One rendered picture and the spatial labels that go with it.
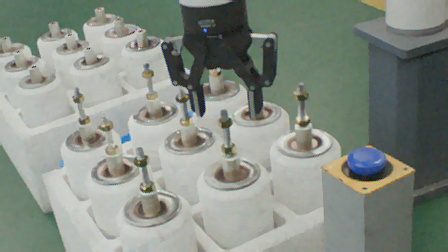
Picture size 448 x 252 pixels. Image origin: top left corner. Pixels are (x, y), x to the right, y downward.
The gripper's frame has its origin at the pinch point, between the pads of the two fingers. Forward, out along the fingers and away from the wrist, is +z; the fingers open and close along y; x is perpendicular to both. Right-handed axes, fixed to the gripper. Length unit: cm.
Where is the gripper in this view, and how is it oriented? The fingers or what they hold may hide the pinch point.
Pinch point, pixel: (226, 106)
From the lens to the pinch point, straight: 77.4
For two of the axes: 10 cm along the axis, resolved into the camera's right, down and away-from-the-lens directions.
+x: 3.5, -5.2, 7.8
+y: 9.2, 0.4, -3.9
